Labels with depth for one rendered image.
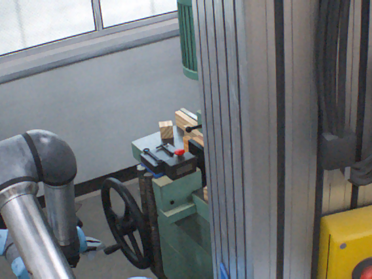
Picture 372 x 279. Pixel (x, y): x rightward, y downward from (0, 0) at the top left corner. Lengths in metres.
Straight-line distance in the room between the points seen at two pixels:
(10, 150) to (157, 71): 2.00
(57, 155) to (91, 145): 1.91
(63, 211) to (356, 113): 1.00
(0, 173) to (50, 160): 0.12
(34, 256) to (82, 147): 2.03
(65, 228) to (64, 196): 0.13
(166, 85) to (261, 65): 2.71
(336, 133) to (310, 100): 0.04
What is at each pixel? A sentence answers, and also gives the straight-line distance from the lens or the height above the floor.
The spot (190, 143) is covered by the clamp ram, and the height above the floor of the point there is 0.99.
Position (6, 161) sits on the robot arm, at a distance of 1.30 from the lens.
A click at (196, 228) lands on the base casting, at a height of 0.77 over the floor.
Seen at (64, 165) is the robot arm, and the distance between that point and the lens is 1.36.
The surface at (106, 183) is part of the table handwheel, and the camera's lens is 1.76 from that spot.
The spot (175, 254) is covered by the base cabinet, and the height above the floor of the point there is 0.57.
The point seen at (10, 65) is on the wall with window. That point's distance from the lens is 2.97.
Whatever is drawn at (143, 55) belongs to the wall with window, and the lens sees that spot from 3.16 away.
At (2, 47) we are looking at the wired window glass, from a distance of 3.00.
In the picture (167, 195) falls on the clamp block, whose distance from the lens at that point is 1.68.
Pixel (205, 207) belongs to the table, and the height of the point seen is 0.89.
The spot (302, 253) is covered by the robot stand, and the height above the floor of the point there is 1.41.
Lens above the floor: 1.88
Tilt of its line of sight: 30 degrees down
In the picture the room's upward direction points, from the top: 5 degrees counter-clockwise
